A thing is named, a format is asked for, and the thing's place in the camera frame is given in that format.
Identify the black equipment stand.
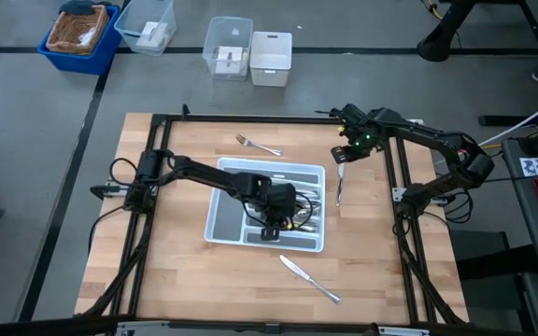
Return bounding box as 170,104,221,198
449,229,538,336

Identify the black side table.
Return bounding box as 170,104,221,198
501,125,538,284

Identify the white cardboard box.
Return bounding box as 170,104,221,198
134,21,168,50
214,45,248,76

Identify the blue plastic bin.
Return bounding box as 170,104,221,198
36,4,121,77

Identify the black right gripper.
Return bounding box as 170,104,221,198
329,103,386,165

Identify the grey metal bracket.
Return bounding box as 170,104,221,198
114,320,172,336
374,326,432,336

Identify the white plastic bin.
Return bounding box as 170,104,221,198
248,31,293,88

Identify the black stand frame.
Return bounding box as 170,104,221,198
477,0,538,128

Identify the black crossbeam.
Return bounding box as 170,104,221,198
0,315,538,336

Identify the black floor stand leg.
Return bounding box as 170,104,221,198
416,0,478,63

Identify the white cutlery organizer tray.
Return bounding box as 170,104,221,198
203,156,327,254

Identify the clear plastic bin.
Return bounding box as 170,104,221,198
202,16,254,82
113,0,177,58

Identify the yellow and black cable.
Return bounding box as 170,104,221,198
418,0,441,21

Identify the black pouch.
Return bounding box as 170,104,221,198
57,0,97,16

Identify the wicker basket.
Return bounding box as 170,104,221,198
45,4,110,57

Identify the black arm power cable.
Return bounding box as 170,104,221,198
89,157,134,257
434,175,536,226

